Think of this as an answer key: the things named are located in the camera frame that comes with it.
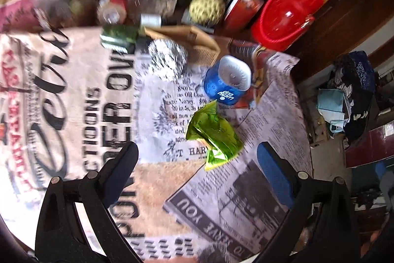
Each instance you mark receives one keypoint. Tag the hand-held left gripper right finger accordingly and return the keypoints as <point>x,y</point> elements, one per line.
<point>274,170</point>

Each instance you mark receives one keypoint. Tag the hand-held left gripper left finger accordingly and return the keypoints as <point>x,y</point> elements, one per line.
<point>115,184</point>

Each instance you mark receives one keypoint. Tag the green wrapper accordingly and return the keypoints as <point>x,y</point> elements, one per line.
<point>215,133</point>

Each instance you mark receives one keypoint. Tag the dark green can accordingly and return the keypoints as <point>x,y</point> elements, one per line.
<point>120,35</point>

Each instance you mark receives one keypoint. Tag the small bottle with white label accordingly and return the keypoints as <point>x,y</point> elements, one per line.
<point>150,20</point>

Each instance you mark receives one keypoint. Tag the blue face mask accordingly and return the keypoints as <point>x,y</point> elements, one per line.
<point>331,102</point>

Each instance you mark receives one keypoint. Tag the printed newspaper-style tablecloth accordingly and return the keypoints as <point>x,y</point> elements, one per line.
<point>92,96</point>

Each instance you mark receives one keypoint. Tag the blue paper cup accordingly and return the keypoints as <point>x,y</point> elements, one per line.
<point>224,84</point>

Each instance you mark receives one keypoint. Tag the maroon box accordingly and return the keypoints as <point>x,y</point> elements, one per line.
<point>369,142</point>

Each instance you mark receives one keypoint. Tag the pile of dark clothes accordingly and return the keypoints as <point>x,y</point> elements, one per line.
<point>357,87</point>

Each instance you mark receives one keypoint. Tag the crumpled foil ball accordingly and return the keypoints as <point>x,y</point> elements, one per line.
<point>167,59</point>

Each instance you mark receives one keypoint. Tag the red thermos jug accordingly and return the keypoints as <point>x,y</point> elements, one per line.
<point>286,19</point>

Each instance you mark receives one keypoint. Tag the brown paper bag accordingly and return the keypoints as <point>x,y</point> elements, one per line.
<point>197,38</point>

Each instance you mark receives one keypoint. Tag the red sauce squeeze bottle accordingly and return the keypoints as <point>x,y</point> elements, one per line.
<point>246,4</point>

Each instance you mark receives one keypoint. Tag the green custard apple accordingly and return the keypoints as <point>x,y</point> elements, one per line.
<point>206,8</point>

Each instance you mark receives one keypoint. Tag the dark wooden door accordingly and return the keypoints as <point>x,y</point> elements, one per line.
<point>347,10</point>

